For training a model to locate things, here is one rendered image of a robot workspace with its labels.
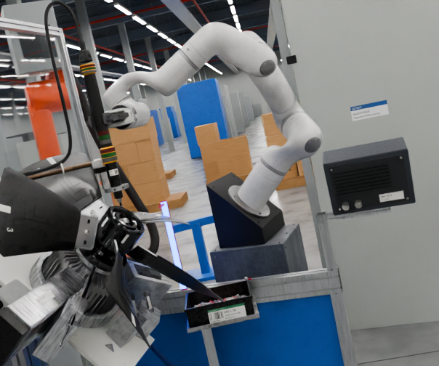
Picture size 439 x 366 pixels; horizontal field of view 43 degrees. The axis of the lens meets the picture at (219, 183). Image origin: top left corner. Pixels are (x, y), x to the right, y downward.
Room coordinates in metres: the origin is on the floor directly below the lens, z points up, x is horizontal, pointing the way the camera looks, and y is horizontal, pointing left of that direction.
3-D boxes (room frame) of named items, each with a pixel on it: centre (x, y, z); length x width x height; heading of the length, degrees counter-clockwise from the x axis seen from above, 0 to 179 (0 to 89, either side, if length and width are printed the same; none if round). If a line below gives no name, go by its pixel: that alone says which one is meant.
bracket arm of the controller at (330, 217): (1.82, -0.41, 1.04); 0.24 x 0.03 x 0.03; 75
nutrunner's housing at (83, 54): (1.63, 0.29, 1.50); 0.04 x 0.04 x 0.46
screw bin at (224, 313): (1.78, 0.08, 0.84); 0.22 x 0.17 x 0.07; 89
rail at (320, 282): (1.95, 0.11, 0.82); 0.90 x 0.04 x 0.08; 75
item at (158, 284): (1.69, 0.31, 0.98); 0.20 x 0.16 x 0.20; 75
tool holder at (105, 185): (1.63, 0.30, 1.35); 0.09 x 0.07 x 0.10; 110
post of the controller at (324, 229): (1.84, -0.31, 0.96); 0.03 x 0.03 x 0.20; 75
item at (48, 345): (1.31, 0.45, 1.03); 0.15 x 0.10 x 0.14; 75
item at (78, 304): (1.30, 0.39, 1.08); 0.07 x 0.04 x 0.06; 176
